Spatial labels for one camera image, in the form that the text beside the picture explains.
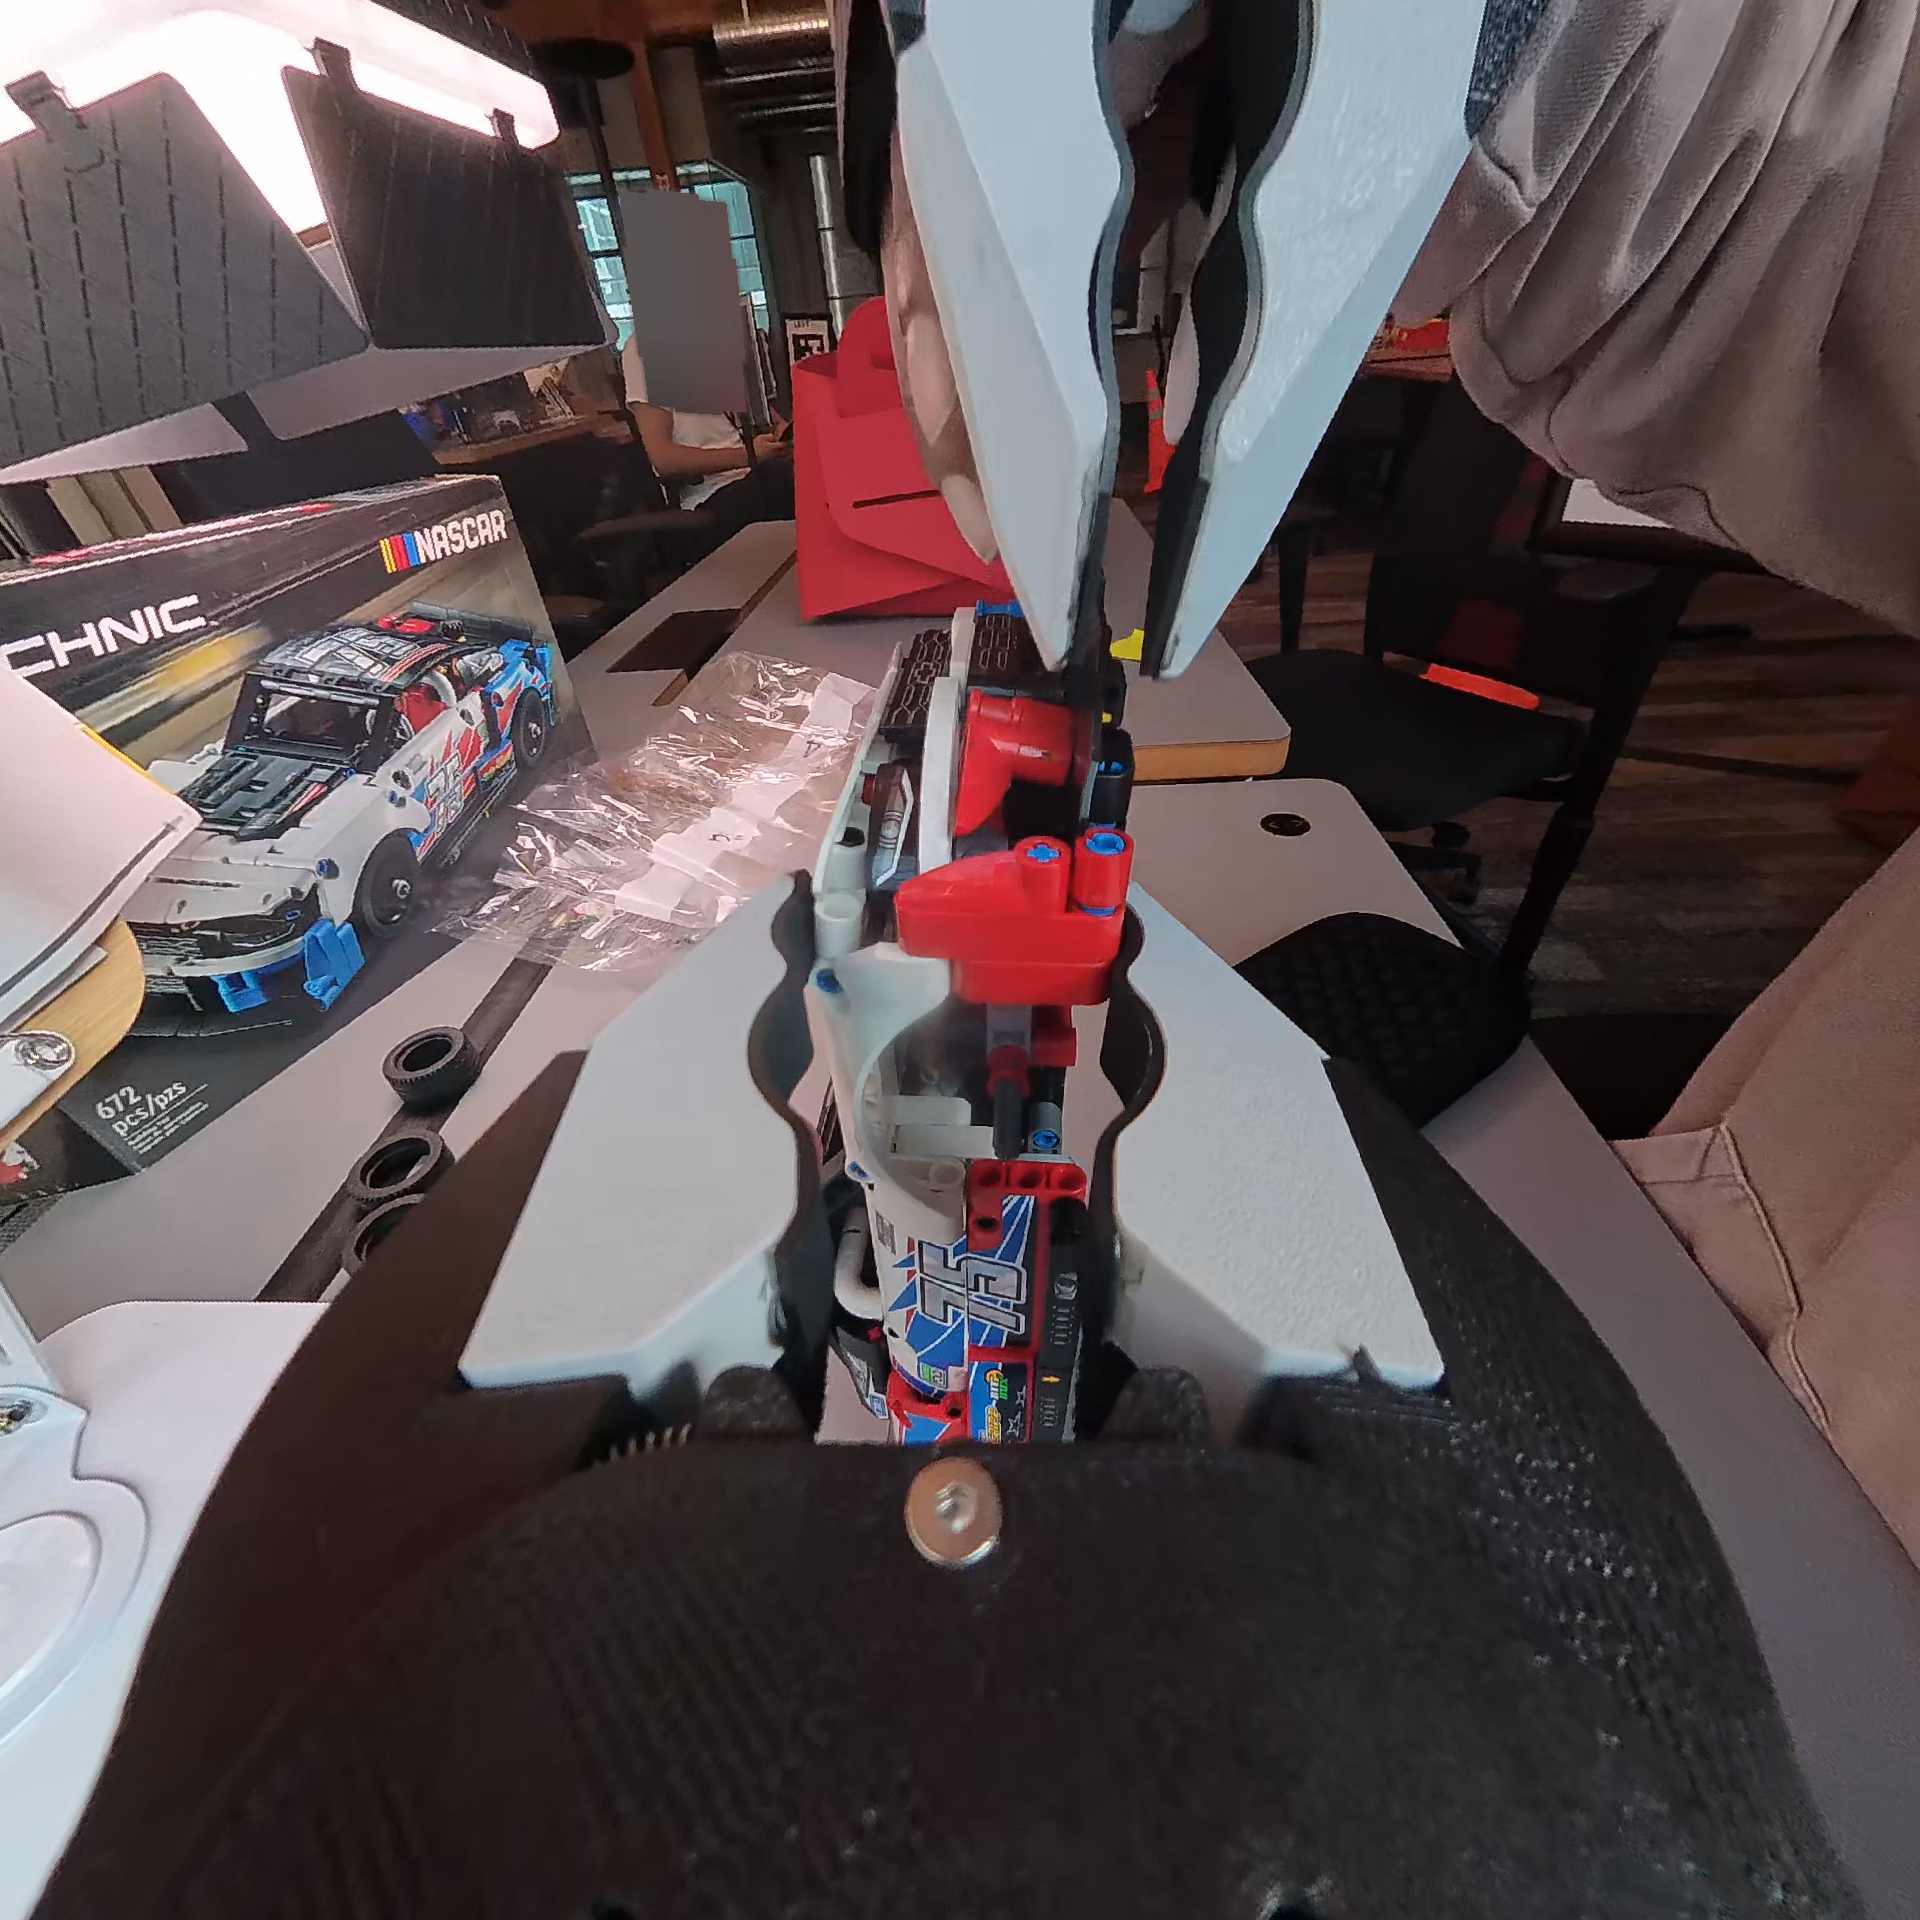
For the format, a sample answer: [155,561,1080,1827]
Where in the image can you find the white booklet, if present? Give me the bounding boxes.
[0,666,203,1031]

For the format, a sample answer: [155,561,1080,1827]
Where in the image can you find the white folding stand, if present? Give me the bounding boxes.
[0,914,331,1758]

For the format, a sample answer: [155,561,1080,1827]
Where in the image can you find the person's torso beige sweatshirt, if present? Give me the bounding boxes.
[1612,832,1920,1562]

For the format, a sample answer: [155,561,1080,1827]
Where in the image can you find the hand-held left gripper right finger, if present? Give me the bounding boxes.
[1092,884,1446,1386]

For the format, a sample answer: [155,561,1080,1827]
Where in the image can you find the black office chair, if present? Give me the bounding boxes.
[1243,391,1728,978]

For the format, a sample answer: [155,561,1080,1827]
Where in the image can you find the person's right forearm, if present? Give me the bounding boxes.
[1394,0,1920,632]

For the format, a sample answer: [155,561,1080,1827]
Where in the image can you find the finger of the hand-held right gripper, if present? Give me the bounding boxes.
[884,0,1139,672]
[1141,0,1489,681]

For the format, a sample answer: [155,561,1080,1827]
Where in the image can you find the toy brick race car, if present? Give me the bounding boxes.
[801,601,1164,1451]

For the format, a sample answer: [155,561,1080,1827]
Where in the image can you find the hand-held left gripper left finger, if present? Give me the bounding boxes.
[458,876,842,1430]

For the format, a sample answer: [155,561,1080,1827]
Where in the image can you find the metal ventilation duct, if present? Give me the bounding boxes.
[712,0,838,74]

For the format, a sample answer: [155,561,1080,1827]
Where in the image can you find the toy car product box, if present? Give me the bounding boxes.
[0,477,593,1202]

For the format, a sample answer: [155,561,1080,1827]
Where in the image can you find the clear plastic bag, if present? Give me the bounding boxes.
[493,652,880,978]

